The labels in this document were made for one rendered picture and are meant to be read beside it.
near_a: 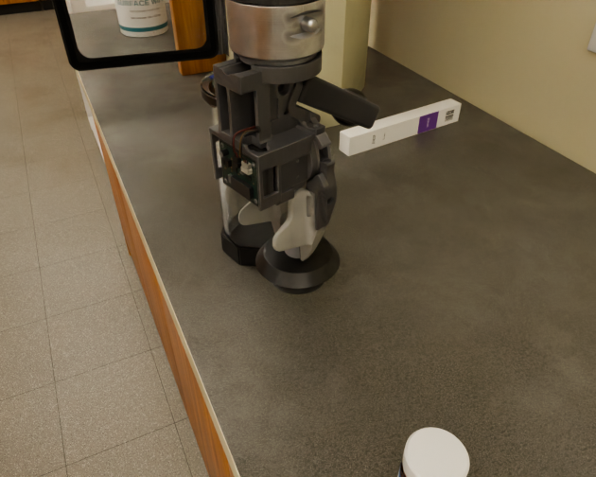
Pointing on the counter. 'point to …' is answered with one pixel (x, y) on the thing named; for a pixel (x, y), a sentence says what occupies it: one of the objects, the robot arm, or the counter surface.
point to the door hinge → (222, 27)
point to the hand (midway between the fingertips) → (298, 238)
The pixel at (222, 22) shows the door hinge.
